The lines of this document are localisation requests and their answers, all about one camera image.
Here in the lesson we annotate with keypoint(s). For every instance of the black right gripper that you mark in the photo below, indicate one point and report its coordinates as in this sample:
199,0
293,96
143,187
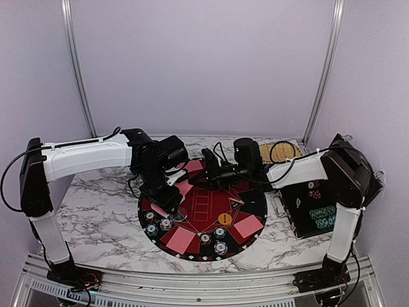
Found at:
214,177

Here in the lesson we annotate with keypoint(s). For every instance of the teal chip row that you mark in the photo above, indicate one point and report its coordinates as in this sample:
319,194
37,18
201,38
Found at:
323,212
325,222

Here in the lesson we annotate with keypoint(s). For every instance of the green chips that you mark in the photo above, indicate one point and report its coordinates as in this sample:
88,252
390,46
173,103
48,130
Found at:
219,233
151,230

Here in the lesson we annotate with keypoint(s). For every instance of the chip stack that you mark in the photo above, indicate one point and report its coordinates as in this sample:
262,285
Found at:
205,239
150,217

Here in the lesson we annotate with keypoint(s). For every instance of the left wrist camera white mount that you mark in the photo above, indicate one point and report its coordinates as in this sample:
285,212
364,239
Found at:
177,177

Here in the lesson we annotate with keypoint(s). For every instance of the yellow woven bamboo mat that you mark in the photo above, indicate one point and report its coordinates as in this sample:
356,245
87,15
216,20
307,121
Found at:
279,152

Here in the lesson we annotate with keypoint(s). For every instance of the right aluminium frame post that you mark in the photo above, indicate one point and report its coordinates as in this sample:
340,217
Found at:
330,55

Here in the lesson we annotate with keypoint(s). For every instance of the red playing card deck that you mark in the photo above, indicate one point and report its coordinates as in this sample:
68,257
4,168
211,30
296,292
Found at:
159,210

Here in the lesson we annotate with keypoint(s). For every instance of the round red black poker mat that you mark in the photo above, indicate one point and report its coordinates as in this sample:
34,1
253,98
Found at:
203,207

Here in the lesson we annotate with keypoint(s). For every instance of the aluminium frame post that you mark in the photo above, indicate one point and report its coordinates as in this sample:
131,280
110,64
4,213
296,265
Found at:
330,55
76,66

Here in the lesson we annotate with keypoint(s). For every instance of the left aluminium frame post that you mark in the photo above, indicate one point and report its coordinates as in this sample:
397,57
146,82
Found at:
76,66

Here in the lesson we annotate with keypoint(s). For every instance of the red dice in case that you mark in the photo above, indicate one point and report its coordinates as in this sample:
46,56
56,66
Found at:
315,194

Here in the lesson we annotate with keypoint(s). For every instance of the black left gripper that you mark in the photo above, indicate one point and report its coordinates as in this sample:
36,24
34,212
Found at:
167,201

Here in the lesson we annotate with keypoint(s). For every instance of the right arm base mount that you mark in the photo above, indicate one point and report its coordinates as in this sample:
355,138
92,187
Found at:
318,279

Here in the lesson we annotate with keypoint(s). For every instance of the front aluminium rail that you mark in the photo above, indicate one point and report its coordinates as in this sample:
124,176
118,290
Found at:
258,288

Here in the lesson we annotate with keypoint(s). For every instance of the teal chip row upper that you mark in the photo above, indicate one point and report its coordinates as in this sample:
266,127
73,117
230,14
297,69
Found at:
323,212

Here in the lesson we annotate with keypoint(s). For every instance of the dealt red card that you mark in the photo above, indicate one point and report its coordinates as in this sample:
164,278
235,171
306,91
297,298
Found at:
193,165
180,240
184,187
248,226

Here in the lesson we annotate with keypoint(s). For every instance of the orange big blind button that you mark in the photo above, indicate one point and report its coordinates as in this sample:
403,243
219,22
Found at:
225,219

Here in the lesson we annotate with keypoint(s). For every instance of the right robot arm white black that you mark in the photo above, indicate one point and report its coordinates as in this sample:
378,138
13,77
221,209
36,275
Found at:
295,171

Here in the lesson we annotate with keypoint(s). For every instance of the teal chip row lower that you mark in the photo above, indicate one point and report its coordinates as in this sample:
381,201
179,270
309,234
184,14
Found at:
325,222

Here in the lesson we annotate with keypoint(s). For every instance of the black poker set case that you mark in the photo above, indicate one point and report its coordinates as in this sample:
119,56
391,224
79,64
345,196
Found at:
349,183

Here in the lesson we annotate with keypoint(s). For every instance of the triangular all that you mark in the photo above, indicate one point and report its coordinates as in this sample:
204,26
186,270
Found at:
235,203

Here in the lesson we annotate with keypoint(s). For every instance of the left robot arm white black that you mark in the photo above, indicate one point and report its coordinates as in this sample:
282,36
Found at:
159,164

